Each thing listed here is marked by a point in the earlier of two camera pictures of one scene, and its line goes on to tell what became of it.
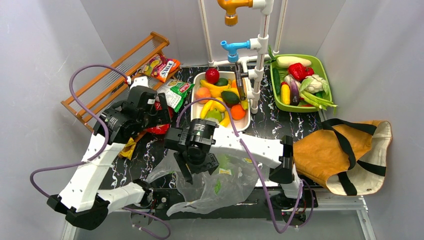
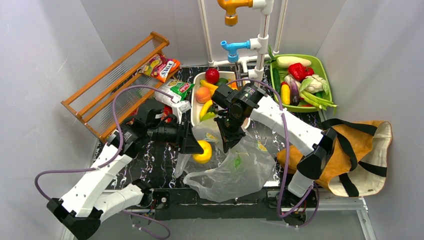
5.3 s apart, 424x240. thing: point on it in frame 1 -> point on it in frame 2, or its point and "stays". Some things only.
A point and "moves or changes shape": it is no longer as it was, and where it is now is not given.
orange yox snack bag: (160, 67) stays
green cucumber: (276, 80) stays
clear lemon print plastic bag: (233, 180) moves or changes shape
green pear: (214, 113) stays
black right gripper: (197, 164) -> (228, 124)
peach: (202, 92) stays
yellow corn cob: (285, 94) stays
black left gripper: (158, 108) -> (182, 136)
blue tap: (232, 48) stays
